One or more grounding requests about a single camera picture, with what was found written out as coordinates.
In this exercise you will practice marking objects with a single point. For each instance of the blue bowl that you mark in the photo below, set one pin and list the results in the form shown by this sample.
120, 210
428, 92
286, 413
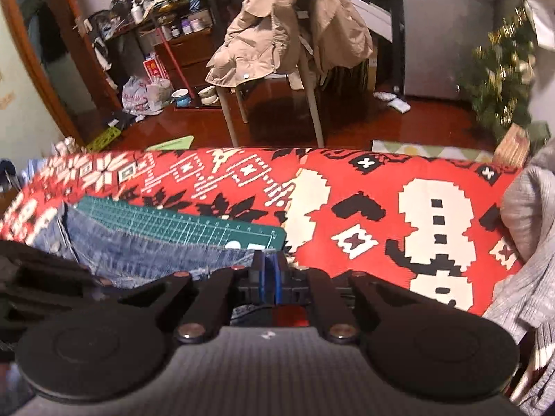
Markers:
181, 97

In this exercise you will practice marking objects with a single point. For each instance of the wooden door frame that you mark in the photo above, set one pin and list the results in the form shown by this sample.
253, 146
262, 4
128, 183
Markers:
39, 73

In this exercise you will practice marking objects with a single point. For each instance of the white flat box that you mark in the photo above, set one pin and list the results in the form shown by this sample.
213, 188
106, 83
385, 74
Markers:
373, 17

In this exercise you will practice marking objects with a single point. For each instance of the white bowl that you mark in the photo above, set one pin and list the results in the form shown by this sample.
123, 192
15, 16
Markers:
208, 95

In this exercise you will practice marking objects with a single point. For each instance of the light green stool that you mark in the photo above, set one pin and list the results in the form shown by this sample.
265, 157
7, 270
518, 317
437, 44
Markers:
171, 144

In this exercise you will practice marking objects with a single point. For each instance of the wooden drawer cabinet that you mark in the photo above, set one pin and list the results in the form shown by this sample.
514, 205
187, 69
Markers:
195, 56

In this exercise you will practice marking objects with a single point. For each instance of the red patterned blanket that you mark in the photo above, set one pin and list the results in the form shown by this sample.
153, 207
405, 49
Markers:
381, 208

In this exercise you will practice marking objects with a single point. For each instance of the pale patterned floor rug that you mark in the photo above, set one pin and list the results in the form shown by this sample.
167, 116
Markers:
433, 151

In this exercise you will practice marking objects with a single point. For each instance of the white printed plastic bag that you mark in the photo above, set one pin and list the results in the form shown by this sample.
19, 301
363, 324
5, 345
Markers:
141, 97

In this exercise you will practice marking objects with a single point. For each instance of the pale wooden chair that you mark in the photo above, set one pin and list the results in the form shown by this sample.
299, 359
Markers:
314, 104

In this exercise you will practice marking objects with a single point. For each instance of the beige jacket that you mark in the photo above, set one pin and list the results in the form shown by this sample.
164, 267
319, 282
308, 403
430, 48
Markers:
295, 30

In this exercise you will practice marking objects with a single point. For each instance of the black desk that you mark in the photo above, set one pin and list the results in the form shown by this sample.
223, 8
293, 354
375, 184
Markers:
390, 8

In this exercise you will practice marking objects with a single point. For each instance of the lime plastic basket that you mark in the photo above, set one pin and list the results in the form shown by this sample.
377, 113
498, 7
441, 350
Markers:
104, 138

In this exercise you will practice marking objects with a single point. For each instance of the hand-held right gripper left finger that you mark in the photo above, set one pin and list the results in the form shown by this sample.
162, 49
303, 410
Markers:
268, 278

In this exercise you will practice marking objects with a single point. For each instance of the white paper packets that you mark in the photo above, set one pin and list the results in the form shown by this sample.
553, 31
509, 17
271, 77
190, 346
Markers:
392, 102

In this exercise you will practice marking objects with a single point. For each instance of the grey refrigerator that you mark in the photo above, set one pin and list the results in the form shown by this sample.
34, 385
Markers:
442, 30

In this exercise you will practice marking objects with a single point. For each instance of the green cutting mat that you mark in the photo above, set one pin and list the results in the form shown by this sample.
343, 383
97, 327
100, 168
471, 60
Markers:
182, 223

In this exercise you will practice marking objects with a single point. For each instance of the gold patterned gift box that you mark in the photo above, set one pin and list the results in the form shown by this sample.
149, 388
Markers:
514, 145

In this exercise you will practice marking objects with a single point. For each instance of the grey knit garment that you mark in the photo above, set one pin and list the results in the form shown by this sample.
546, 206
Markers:
529, 268

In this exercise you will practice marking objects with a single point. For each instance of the small Christmas tree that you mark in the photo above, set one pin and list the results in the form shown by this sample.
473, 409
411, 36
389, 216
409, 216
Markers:
503, 78

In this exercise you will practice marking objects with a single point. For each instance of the red carton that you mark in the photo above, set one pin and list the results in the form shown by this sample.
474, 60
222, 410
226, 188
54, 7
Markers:
155, 67

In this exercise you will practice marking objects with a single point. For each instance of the blue denim shorts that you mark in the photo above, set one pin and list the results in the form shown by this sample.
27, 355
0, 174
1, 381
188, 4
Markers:
143, 251

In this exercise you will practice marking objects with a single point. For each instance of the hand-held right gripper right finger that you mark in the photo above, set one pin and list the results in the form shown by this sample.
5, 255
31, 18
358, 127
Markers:
279, 281

